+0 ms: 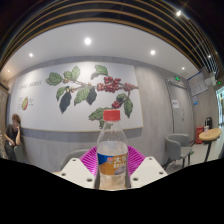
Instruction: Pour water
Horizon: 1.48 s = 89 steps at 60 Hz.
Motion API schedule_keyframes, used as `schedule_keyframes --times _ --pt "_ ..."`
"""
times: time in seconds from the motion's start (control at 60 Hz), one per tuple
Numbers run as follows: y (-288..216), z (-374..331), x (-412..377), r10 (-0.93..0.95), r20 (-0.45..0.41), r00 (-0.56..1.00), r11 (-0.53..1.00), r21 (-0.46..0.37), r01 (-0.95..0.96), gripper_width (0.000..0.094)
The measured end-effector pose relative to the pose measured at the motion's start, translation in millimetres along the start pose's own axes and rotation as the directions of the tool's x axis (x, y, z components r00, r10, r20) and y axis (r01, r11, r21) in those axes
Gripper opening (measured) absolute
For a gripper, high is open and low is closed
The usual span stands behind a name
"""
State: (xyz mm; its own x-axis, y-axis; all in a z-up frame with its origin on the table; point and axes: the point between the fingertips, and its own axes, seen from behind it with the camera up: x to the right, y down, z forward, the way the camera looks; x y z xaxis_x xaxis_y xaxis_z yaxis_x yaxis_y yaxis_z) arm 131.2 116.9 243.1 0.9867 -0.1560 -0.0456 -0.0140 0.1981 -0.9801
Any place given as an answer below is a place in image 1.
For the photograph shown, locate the grey shell chair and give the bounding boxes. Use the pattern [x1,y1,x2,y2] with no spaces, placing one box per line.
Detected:
[59,148,92,171]

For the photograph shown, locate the white notice board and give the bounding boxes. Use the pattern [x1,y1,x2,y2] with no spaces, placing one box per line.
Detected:
[187,70,210,98]

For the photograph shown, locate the round ceiling lights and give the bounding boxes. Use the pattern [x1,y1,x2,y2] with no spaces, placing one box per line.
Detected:
[27,9,222,85]

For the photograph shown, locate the small round wooden table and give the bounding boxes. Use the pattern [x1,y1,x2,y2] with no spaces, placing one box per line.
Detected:
[198,127,223,163]

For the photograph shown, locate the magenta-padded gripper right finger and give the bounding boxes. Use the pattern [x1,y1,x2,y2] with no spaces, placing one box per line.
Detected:
[125,145,169,189]

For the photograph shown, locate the clear red-capped drink bottle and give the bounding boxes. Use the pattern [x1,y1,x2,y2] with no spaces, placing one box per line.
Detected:
[95,109,130,191]

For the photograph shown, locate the coffee plant wall mural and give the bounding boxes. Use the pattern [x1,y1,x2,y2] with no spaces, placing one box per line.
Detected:
[45,64,139,130]

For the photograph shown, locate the grey armchair with black legs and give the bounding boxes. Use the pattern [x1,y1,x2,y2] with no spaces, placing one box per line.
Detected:
[164,133,195,171]

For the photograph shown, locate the grey door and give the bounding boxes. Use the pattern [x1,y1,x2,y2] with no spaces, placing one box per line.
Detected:
[165,78,196,145]

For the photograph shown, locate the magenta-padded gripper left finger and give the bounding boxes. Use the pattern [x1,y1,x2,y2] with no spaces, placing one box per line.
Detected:
[59,145,99,190]

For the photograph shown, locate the red floor box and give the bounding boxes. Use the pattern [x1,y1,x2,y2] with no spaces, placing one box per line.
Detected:
[195,126,205,145]

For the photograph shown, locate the black bin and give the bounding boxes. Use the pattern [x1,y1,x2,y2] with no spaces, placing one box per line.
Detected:
[204,116,214,130]

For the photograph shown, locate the person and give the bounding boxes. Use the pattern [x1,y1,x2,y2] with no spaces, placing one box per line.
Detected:
[2,113,24,162]

